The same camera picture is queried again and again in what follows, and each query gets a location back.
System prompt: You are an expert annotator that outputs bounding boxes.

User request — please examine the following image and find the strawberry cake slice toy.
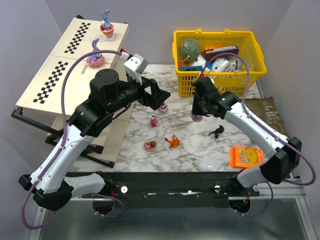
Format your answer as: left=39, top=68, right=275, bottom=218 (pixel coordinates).
left=158, top=103, right=169, bottom=114

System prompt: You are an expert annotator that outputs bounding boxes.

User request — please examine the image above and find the pink bear toy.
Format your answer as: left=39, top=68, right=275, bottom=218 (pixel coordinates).
left=150, top=115, right=159, bottom=128

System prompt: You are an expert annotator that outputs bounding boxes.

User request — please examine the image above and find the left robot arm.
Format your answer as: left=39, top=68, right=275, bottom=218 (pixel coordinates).
left=18, top=68, right=171, bottom=211

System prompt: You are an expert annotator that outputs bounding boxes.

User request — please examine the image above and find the green melon ball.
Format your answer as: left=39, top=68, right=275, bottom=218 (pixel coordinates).
left=179, top=38, right=201, bottom=61

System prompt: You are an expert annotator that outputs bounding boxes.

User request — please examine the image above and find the white bottle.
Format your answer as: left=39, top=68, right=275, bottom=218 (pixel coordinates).
left=228, top=56, right=242, bottom=72

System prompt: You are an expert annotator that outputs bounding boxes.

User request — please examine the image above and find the purple bunny pink donut toy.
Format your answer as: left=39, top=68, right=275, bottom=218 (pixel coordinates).
left=191, top=114, right=203, bottom=122

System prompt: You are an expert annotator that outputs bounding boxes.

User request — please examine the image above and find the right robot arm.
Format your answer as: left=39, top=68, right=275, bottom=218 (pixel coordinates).
left=192, top=77, right=302, bottom=188

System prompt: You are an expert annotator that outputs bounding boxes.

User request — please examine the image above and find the strawberry tart toy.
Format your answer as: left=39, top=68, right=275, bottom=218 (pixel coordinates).
left=144, top=140, right=158, bottom=152

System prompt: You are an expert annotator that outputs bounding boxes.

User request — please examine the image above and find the purple box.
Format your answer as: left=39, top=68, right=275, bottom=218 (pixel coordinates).
left=204, top=45, right=240, bottom=61

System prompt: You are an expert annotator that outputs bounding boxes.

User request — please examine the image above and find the purple bunny cupcake toy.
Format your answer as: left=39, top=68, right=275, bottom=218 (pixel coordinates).
left=100, top=9, right=114, bottom=40

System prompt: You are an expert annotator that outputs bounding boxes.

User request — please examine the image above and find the blue box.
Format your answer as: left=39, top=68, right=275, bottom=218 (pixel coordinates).
left=178, top=65, right=203, bottom=72

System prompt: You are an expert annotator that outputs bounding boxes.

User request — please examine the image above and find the orange dragon toy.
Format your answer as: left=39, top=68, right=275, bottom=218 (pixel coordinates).
left=164, top=134, right=181, bottom=149

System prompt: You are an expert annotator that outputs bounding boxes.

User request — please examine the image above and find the yellow plastic basket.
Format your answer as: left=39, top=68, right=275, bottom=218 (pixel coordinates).
left=172, top=29, right=267, bottom=97

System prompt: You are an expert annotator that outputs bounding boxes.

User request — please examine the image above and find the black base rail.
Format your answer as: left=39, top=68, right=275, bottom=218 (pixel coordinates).
left=64, top=171, right=260, bottom=212

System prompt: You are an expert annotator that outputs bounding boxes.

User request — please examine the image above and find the beige tiered shelf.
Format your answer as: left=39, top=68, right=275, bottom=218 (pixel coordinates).
left=10, top=14, right=140, bottom=168

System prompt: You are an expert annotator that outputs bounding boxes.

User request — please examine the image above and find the black dragon toy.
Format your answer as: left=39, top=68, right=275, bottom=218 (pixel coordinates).
left=209, top=125, right=225, bottom=139

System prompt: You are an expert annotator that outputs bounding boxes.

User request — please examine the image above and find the brown coffee bag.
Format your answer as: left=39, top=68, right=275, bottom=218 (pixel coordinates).
left=245, top=97, right=290, bottom=138

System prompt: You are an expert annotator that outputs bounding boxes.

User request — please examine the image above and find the orange snack box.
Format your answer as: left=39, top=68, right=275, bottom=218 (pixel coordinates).
left=229, top=146, right=264, bottom=168

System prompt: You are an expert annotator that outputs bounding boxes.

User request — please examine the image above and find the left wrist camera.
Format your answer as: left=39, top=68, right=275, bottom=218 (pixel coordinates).
left=123, top=54, right=149, bottom=85

